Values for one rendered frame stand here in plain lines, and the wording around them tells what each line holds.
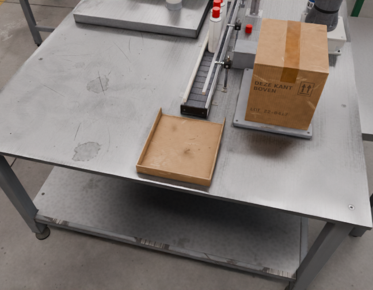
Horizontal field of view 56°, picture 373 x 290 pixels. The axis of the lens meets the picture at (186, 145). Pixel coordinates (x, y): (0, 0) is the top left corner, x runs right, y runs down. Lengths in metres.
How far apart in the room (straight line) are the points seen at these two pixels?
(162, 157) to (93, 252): 0.93
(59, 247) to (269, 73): 1.46
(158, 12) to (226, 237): 1.21
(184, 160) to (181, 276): 0.84
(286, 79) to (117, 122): 0.66
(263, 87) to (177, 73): 0.49
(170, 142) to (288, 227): 0.84
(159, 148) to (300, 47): 0.61
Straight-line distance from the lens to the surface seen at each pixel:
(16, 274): 2.13
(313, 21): 1.85
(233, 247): 1.76
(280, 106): 1.31
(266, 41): 1.32
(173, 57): 1.71
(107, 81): 1.60
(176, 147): 1.29
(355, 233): 2.19
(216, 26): 1.58
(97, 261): 2.02
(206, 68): 1.56
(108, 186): 1.97
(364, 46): 1.99
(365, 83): 1.75
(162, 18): 1.92
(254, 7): 2.07
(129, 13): 1.98
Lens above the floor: 1.81
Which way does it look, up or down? 49 degrees down
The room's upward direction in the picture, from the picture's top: straight up
